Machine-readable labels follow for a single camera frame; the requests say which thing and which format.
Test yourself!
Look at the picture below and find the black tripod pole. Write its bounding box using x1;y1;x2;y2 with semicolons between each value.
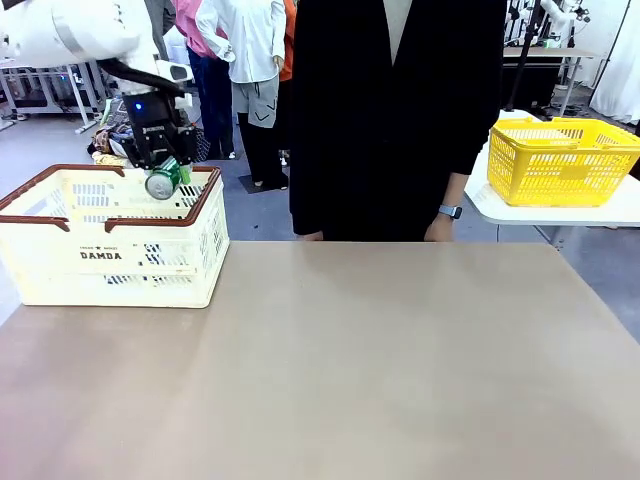
503;0;547;113

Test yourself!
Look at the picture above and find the white framed background desk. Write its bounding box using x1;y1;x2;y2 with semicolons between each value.
0;59;109;136

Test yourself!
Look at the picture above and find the white curtain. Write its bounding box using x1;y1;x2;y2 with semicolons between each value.
588;0;640;126

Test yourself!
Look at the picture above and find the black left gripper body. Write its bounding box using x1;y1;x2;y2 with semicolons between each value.
121;88;200;162

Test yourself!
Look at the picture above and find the person's left forearm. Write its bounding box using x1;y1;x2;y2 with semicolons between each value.
441;171;470;209

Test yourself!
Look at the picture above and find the green drink can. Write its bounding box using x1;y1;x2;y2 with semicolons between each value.
144;155;185;201

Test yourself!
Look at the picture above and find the cream basket with brown handles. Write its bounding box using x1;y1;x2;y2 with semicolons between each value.
0;163;231;309

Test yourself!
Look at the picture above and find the pile of patterned clothes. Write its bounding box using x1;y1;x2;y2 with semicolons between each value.
87;97;142;169

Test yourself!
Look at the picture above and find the brown topped background table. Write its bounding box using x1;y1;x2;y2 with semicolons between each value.
502;44;604;119

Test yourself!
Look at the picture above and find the white side table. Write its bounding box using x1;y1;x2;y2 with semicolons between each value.
463;108;640;246

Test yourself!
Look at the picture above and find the person's left hand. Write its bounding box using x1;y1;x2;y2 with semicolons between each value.
423;214;455;243

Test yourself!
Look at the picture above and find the yellow plastic shopping basket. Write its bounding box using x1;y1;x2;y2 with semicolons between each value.
486;117;640;208

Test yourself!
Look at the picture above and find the person in black cardigan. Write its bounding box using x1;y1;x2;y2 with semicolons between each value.
288;0;509;243

